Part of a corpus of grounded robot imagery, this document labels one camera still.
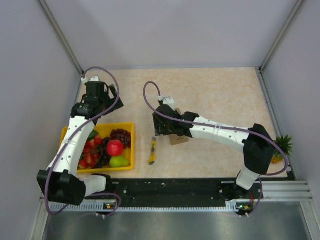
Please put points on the grey slotted cable duct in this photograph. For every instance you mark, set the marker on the grey slotted cable duct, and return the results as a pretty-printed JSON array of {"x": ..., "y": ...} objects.
[{"x": 91, "y": 206}]

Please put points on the yellow utility knife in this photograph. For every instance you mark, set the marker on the yellow utility knife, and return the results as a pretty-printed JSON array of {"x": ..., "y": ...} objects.
[{"x": 152, "y": 157}]

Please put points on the green pear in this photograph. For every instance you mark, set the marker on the green pear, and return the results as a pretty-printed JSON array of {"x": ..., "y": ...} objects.
[{"x": 118, "y": 162}]

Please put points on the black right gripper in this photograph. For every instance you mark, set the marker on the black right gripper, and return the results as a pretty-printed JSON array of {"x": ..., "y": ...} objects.
[{"x": 159, "y": 130}]

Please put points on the red strawberry cluster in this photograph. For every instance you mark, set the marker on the red strawberry cluster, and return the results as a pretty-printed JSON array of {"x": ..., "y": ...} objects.
[{"x": 91, "y": 153}]

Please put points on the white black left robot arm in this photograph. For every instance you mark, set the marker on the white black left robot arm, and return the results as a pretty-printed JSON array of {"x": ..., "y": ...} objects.
[{"x": 59, "y": 182}]

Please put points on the brown cardboard express box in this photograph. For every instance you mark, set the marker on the brown cardboard express box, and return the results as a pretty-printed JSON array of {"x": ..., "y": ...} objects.
[{"x": 177, "y": 140}]

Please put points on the dark purple grape bunch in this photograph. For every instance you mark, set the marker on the dark purple grape bunch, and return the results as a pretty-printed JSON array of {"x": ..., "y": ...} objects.
[{"x": 116, "y": 134}]

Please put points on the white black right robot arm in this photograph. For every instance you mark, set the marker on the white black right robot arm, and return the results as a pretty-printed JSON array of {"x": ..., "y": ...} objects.
[{"x": 255, "y": 143}]

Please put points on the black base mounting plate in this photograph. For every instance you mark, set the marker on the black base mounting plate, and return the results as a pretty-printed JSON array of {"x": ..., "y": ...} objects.
[{"x": 179, "y": 192}]

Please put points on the pineapple with green crown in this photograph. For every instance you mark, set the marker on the pineapple with green crown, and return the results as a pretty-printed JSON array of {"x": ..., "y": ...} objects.
[{"x": 284, "y": 142}]

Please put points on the red apple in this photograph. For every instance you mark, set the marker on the red apple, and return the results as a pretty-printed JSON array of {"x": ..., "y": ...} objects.
[{"x": 114, "y": 148}]

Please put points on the yellow plastic fruit bin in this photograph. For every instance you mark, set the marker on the yellow plastic fruit bin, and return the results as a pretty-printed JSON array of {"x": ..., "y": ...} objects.
[{"x": 125, "y": 150}]

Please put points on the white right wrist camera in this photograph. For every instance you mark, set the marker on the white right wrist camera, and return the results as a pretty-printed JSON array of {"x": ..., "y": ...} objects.
[{"x": 167, "y": 100}]

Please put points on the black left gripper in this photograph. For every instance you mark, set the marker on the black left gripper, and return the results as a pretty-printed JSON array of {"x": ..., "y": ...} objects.
[{"x": 113, "y": 92}]

